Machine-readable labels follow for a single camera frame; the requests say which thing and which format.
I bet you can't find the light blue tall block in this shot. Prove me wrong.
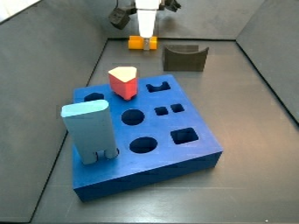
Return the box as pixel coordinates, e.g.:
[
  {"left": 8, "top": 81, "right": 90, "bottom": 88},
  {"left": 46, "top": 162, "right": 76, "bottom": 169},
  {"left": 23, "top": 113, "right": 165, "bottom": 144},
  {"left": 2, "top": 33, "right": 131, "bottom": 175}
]
[{"left": 60, "top": 100, "right": 118, "bottom": 165}]

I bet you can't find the yellow arch block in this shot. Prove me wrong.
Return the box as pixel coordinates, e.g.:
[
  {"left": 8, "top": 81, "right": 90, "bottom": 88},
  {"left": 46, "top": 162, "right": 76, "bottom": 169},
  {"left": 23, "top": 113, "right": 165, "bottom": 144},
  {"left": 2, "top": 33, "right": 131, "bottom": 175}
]
[{"left": 129, "top": 36, "right": 158, "bottom": 50}]

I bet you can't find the red pentagon block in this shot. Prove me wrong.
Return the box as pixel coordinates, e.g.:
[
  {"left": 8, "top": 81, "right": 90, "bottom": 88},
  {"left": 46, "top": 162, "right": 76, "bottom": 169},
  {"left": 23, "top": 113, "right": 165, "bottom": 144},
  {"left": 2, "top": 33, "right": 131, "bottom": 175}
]
[{"left": 108, "top": 66, "right": 138, "bottom": 101}]

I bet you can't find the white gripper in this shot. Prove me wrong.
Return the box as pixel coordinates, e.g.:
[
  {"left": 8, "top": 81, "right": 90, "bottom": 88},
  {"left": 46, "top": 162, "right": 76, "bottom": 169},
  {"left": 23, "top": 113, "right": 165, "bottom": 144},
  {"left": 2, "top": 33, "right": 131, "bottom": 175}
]
[{"left": 135, "top": 0, "right": 162, "bottom": 51}]

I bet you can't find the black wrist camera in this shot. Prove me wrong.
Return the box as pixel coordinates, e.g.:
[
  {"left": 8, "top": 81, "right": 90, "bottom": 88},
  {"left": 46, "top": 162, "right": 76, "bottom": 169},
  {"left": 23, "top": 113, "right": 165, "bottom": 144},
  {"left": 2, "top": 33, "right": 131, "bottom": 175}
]
[{"left": 108, "top": 7, "right": 137, "bottom": 30}]

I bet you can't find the blue shape sorter board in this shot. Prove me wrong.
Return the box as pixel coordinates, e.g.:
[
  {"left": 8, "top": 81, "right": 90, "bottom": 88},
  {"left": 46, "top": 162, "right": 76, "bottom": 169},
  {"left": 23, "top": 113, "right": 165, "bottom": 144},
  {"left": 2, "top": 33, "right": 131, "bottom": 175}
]
[{"left": 72, "top": 74, "right": 222, "bottom": 201}]

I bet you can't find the black curved fixture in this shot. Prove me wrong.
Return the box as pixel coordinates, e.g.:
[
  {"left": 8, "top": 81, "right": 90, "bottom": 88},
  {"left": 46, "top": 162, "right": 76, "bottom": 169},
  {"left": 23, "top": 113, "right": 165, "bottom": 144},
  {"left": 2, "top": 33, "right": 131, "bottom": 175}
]
[{"left": 163, "top": 45, "right": 210, "bottom": 72}]

